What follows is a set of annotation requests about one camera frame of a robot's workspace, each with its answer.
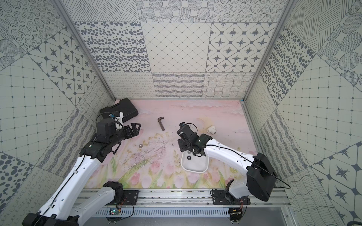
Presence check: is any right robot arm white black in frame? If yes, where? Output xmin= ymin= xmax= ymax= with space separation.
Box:
xmin=177 ymin=122 xmax=278 ymax=205

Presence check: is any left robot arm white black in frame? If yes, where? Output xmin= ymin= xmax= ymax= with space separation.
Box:
xmin=22 ymin=117 xmax=141 ymax=226

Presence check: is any white pipe elbow fitting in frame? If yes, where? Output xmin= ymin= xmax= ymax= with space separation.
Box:
xmin=206 ymin=125 xmax=217 ymax=135

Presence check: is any white storage tray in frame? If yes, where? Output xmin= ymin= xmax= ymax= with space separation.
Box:
xmin=181 ymin=151 xmax=209 ymax=174

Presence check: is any black plastic tool case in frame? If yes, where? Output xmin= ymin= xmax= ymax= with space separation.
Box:
xmin=100 ymin=98 xmax=139 ymax=122

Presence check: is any rusty wrench jaw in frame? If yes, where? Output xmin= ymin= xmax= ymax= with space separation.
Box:
xmin=157 ymin=117 xmax=165 ymax=131

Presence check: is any left controller board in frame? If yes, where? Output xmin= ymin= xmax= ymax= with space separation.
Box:
xmin=106 ymin=209 xmax=121 ymax=224

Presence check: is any controller board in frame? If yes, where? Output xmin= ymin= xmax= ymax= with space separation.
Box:
xmin=229 ymin=208 xmax=243 ymax=224
xmin=106 ymin=209 xmax=121 ymax=224

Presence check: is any right controller board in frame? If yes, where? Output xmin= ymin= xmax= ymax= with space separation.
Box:
xmin=229 ymin=208 xmax=243 ymax=224

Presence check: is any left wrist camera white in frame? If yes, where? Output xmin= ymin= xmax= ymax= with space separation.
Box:
xmin=109 ymin=111 xmax=123 ymax=124

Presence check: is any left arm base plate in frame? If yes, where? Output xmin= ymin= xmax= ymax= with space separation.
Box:
xmin=107 ymin=190 xmax=140 ymax=206

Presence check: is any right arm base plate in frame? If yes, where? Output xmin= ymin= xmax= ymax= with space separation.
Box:
xmin=210 ymin=188 xmax=251 ymax=205

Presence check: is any aluminium rail frame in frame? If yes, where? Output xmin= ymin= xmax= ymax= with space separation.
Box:
xmin=74 ymin=187 xmax=292 ymax=209

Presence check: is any white slotted cable duct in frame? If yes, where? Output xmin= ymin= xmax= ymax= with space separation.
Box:
xmin=93 ymin=207 xmax=229 ymax=218

